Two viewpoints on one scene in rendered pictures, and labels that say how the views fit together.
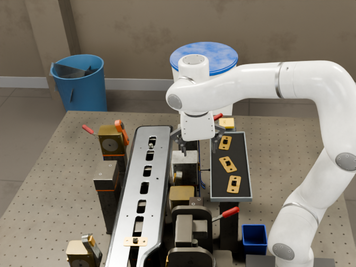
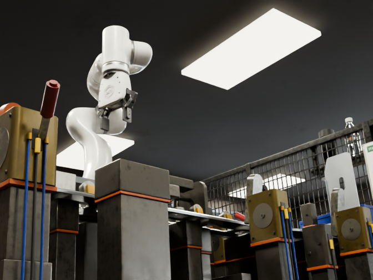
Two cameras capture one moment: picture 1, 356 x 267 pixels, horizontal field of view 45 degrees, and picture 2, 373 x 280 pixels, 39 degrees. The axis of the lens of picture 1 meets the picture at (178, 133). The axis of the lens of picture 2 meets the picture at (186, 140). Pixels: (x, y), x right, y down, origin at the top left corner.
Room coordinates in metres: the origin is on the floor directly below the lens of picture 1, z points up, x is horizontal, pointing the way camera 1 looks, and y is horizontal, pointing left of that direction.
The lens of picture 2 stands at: (2.06, 1.00, 0.70)
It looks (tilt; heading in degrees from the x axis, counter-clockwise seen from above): 22 degrees up; 219
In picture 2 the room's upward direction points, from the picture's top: 4 degrees counter-clockwise
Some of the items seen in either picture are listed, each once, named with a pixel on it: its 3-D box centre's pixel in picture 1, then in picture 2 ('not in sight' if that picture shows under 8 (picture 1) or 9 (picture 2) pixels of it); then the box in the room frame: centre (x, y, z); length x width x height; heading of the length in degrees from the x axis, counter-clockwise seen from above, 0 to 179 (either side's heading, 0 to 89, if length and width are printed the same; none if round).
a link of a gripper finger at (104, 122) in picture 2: (216, 141); (102, 121); (1.07, -0.12, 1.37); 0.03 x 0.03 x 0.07; 2
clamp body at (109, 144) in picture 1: (113, 160); (19, 232); (1.61, 0.32, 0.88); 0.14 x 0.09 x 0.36; 84
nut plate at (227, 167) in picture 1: (228, 163); not in sight; (1.19, -0.17, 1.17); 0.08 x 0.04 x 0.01; 15
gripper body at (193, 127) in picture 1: (197, 122); (115, 90); (1.07, -0.06, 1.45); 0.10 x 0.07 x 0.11; 92
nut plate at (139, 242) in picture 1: (135, 240); not in sight; (1.01, 0.18, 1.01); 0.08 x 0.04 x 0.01; 84
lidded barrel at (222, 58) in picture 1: (204, 91); not in sight; (3.08, -0.25, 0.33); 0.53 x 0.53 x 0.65
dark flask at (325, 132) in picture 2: not in sight; (329, 149); (-0.12, 0.07, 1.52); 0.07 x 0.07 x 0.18
